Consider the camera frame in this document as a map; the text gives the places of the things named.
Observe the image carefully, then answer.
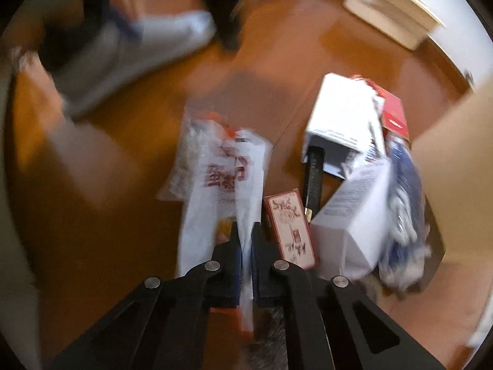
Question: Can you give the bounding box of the cream lidded foot basin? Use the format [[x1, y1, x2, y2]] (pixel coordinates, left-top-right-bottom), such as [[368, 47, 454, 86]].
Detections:
[[344, 0, 445, 51]]

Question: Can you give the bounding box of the blue cloth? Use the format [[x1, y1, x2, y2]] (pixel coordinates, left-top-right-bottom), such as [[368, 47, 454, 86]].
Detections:
[[378, 134, 431, 292]]

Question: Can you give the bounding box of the white cake snack bag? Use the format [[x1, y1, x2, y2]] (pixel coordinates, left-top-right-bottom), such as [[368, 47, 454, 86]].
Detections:
[[176, 129, 271, 332]]

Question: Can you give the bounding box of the red patterned card box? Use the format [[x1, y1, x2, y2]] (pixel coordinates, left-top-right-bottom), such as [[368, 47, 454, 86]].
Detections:
[[264, 189, 316, 270]]

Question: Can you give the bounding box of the cream plastic trash bin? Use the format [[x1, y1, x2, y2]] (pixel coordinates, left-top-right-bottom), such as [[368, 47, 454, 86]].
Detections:
[[411, 80, 493, 267]]

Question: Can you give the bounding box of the white box with black insert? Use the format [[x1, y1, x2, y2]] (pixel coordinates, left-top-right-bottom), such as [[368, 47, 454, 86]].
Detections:
[[301, 72, 387, 224]]

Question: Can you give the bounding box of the clear empty snack wrapper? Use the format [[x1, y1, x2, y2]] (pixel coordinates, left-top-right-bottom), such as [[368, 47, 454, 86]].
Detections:
[[156, 109, 238, 202]]

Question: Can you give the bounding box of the white printed carton box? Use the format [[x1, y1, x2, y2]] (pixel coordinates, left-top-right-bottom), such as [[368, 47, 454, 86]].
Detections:
[[310, 159, 391, 281]]

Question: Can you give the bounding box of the red cigarette pack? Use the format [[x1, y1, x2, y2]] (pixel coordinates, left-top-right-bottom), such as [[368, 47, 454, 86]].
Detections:
[[351, 74, 410, 145]]

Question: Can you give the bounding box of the grey slipper left foot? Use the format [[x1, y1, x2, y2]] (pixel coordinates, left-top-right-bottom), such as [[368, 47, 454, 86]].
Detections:
[[51, 10, 216, 119]]

